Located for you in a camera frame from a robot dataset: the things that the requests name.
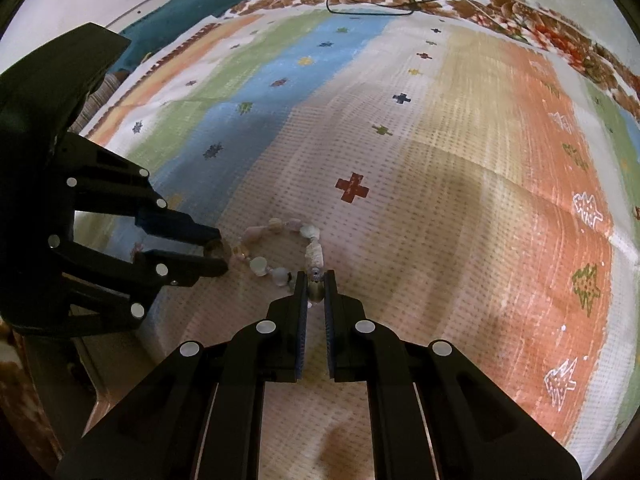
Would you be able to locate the striped colourful cloth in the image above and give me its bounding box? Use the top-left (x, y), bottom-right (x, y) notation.
top-left (84, 8), bottom-right (639, 474)

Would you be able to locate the silver metal tin box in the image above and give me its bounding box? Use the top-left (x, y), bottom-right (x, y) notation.
top-left (73, 332), bottom-right (155, 437)

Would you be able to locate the teal pillow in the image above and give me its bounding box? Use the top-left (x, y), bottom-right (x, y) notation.
top-left (108, 0), bottom-right (243, 73)

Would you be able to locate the white shell bracelet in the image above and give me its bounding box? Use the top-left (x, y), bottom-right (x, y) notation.
top-left (230, 216), bottom-right (327, 309)

